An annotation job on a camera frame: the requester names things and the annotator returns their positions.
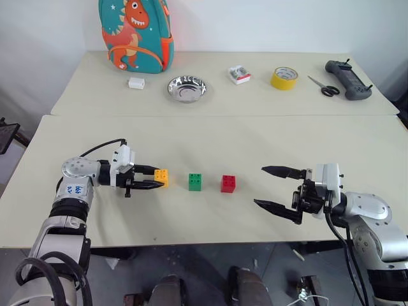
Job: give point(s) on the green toy brick cube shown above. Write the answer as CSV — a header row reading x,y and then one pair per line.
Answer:
x,y
195,183

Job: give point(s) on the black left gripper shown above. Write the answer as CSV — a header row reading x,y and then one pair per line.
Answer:
x,y
126,179

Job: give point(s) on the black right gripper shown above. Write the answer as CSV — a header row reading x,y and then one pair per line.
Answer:
x,y
308,199

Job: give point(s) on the shiny steel bowl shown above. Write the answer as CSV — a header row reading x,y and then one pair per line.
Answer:
x,y
187,90

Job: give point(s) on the small box of metal parts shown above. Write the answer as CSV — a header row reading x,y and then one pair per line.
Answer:
x,y
239,75

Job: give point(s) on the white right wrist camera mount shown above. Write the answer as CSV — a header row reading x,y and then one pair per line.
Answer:
x,y
331,178

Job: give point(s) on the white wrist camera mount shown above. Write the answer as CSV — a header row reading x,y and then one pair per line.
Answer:
x,y
331,178
125,157

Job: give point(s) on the yellow tape roll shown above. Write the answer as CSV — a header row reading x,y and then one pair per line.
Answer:
x,y
283,80

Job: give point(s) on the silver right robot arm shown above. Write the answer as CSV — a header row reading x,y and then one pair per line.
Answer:
x,y
369,205

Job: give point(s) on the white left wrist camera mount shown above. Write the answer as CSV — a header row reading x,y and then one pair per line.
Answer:
x,y
125,157

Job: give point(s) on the teal dinosaur backpack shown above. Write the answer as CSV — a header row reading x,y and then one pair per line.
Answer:
x,y
140,38

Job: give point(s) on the yellow toy brick cube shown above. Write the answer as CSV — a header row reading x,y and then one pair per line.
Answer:
x,y
162,174

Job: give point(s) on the dark grey handheld controller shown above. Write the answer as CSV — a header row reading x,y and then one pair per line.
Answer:
x,y
349,79

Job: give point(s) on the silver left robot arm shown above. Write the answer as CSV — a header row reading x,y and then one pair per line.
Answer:
x,y
76,169

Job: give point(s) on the small white box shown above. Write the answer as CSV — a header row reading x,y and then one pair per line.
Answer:
x,y
136,83

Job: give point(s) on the red toy brick cube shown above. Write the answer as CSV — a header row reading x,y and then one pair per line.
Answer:
x,y
228,185

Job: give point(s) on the dark rounded shape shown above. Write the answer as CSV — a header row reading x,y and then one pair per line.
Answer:
x,y
250,287
169,291

